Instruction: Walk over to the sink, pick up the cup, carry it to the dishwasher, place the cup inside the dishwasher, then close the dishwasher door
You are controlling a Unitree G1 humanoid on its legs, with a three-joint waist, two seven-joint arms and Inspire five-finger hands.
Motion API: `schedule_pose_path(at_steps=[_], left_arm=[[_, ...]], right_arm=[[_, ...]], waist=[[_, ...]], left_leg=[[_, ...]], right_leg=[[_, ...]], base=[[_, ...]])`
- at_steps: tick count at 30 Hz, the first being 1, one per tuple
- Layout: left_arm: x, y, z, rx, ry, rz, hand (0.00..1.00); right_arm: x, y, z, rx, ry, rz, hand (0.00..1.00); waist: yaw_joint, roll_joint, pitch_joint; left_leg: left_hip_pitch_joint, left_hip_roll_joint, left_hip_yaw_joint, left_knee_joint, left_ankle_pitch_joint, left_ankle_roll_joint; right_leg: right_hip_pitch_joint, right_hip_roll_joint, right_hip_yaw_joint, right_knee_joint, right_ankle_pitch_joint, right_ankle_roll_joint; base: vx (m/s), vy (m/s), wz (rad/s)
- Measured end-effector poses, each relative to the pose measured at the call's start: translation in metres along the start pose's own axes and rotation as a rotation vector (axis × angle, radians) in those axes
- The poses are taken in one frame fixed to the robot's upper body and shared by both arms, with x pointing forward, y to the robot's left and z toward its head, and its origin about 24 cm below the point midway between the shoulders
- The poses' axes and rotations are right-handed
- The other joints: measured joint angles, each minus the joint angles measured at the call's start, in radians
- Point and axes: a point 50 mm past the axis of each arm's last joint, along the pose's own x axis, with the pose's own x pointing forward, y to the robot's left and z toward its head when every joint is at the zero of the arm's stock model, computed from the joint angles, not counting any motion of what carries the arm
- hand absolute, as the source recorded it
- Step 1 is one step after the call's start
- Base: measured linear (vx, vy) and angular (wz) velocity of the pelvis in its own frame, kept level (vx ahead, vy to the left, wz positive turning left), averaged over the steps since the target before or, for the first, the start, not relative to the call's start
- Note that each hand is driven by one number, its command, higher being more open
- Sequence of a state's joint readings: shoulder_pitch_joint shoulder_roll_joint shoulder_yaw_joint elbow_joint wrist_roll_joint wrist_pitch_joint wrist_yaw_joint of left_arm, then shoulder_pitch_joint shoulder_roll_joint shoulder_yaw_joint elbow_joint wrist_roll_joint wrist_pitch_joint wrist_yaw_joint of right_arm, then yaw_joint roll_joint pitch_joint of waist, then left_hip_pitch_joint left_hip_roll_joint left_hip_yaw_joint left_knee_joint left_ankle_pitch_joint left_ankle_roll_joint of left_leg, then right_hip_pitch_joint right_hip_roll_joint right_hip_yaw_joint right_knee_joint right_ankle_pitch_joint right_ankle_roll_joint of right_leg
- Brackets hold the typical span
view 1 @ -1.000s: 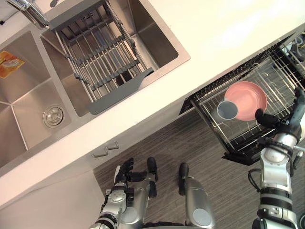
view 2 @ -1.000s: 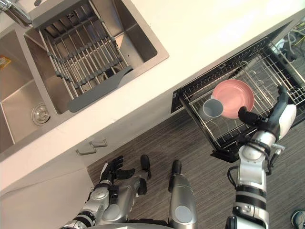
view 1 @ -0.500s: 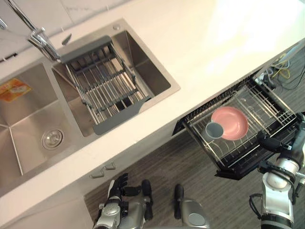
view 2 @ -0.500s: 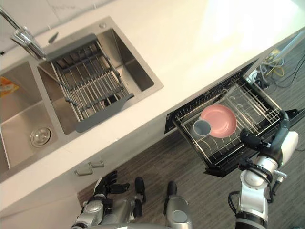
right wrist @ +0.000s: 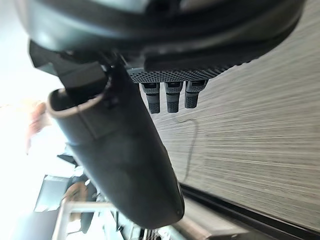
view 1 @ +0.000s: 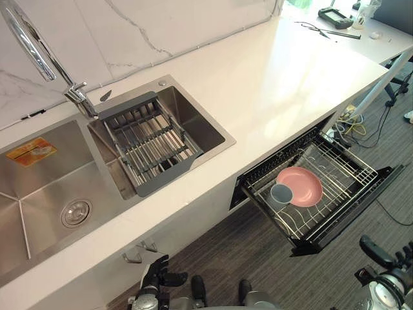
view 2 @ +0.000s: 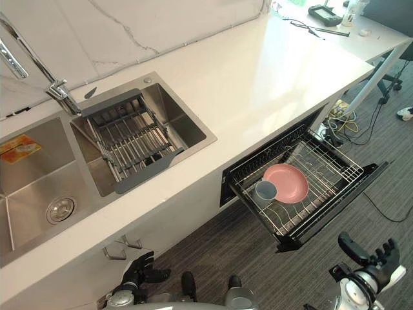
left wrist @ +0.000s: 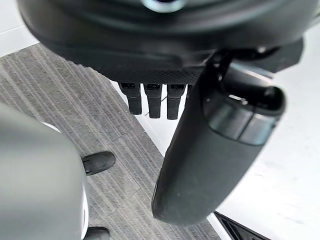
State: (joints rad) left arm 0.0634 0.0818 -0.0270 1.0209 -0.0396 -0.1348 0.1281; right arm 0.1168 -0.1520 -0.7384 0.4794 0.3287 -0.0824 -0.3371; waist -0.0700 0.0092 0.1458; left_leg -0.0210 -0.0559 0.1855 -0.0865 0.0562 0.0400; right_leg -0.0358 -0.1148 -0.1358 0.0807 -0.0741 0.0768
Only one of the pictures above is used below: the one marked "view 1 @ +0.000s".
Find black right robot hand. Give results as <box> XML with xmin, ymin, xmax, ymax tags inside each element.
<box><xmin>359</xmin><ymin>234</ymin><xmax>413</xmax><ymax>273</ymax></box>

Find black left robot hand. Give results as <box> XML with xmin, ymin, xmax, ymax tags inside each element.
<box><xmin>141</xmin><ymin>254</ymin><xmax>189</xmax><ymax>292</ymax></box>

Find black dishwasher drawer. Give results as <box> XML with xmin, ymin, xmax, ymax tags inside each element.
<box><xmin>228</xmin><ymin>113</ymin><xmax>406</xmax><ymax>258</ymax></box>

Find round steel sink strainer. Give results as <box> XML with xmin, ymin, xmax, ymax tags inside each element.
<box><xmin>60</xmin><ymin>198</ymin><xmax>94</xmax><ymax>229</ymax></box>

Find grey cup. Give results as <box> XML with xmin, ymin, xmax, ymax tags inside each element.
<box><xmin>270</xmin><ymin>183</ymin><xmax>295</xmax><ymax>207</ymax></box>

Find stainless steel double sink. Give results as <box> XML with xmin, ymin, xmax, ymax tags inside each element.
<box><xmin>0</xmin><ymin>74</ymin><xmax>237</xmax><ymax>285</ymax></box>

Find grey sink drain rack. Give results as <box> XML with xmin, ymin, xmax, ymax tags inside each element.
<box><xmin>96</xmin><ymin>91</ymin><xmax>205</xmax><ymax>198</ymax></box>

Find orange sticker on sink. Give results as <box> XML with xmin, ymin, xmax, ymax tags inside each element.
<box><xmin>5</xmin><ymin>136</ymin><xmax>59</xmax><ymax>167</ymax></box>

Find clear plastic cup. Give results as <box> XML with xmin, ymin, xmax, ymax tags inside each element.
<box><xmin>354</xmin><ymin>5</ymin><xmax>369</xmax><ymax>30</ymax></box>

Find dark left robot foot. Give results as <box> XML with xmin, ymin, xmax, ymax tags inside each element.
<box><xmin>190</xmin><ymin>275</ymin><xmax>208</xmax><ymax>305</ymax></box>

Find dark robot foot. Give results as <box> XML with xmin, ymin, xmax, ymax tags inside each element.
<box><xmin>190</xmin><ymin>275</ymin><xmax>208</xmax><ymax>305</ymax></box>
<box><xmin>238</xmin><ymin>278</ymin><xmax>254</xmax><ymax>302</ymax></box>

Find silver robot body and legs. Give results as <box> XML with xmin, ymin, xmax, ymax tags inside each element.
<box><xmin>166</xmin><ymin>289</ymin><xmax>282</xmax><ymax>310</ymax></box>

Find pink plate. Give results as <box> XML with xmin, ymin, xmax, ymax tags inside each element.
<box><xmin>277</xmin><ymin>167</ymin><xmax>324</xmax><ymax>209</ymax></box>

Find dark right robot foot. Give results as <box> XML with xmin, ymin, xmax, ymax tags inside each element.
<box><xmin>238</xmin><ymin>278</ymin><xmax>254</xmax><ymax>302</ymax></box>

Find black office chair base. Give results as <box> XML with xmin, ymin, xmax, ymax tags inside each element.
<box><xmin>383</xmin><ymin>57</ymin><xmax>413</xmax><ymax>108</ymax></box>

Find white table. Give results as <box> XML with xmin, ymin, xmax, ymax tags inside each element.
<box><xmin>314</xmin><ymin>0</ymin><xmax>413</xmax><ymax>123</ymax></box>

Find long black strip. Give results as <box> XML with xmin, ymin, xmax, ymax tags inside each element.
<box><xmin>294</xmin><ymin>21</ymin><xmax>362</xmax><ymax>42</ymax></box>

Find green and black handheld controller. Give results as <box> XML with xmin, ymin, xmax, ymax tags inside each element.
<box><xmin>317</xmin><ymin>7</ymin><xmax>356</xmax><ymax>30</ymax></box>

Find dark monitor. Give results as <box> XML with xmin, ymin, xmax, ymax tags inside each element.
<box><xmin>370</xmin><ymin>0</ymin><xmax>413</xmax><ymax>34</ymax></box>

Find chrome kitchen faucet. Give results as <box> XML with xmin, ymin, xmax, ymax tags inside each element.
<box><xmin>0</xmin><ymin>5</ymin><xmax>99</xmax><ymax>119</ymax></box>

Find metal wall hook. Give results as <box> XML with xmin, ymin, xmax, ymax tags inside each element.
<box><xmin>121</xmin><ymin>251</ymin><xmax>143</xmax><ymax>265</ymax></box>
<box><xmin>137</xmin><ymin>240</ymin><xmax>159</xmax><ymax>254</ymax></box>

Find wire dishwasher rack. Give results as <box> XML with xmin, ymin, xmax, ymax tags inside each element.
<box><xmin>242</xmin><ymin>130</ymin><xmax>379</xmax><ymax>242</ymax></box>

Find yellow cable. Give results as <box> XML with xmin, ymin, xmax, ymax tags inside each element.
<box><xmin>335</xmin><ymin>109</ymin><xmax>368</xmax><ymax>137</ymax></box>

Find black floor cable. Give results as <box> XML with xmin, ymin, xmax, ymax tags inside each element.
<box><xmin>350</xmin><ymin>86</ymin><xmax>413</xmax><ymax>227</ymax></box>

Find black wall cable clip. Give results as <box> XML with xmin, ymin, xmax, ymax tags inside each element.
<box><xmin>20</xmin><ymin>108</ymin><xmax>46</xmax><ymax>121</ymax></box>

